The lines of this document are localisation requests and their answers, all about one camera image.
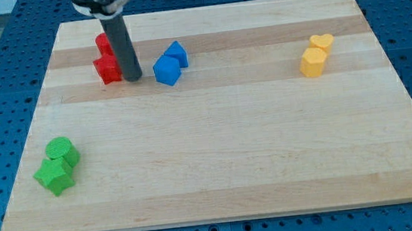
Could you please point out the light wooden board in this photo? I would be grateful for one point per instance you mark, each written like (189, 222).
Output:
(243, 134)

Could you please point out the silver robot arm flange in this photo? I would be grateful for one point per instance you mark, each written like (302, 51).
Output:
(100, 9)

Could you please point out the blue cube block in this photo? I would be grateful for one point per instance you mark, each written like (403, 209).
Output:
(167, 70)

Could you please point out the yellow hexagon block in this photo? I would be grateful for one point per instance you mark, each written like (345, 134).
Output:
(313, 62)

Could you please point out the green star block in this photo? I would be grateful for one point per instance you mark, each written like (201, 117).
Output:
(55, 175)

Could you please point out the blue triangle block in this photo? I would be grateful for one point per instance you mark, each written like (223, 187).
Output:
(177, 51)

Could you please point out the green cylinder block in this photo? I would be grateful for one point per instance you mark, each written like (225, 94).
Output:
(62, 147)

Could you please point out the red star block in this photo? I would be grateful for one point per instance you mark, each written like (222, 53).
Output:
(108, 69)

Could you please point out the yellow heart block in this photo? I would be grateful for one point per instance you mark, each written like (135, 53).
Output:
(324, 42)

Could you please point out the red rounded block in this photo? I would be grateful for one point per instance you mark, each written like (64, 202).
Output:
(103, 44)

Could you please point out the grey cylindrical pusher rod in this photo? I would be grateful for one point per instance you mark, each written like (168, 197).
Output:
(121, 44)

